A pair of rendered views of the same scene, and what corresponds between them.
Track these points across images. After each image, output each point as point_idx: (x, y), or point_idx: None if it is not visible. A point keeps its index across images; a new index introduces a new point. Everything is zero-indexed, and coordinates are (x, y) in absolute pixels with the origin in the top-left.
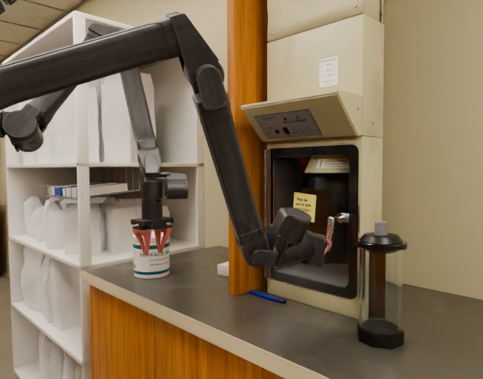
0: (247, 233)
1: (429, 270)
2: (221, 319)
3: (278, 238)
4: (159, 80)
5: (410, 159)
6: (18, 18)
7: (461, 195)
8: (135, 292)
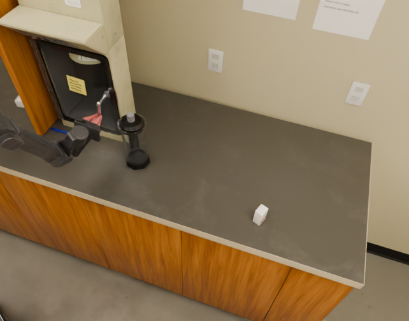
0: (53, 160)
1: (166, 78)
2: (43, 168)
3: (71, 149)
4: None
5: (147, 4)
6: None
7: (182, 36)
8: None
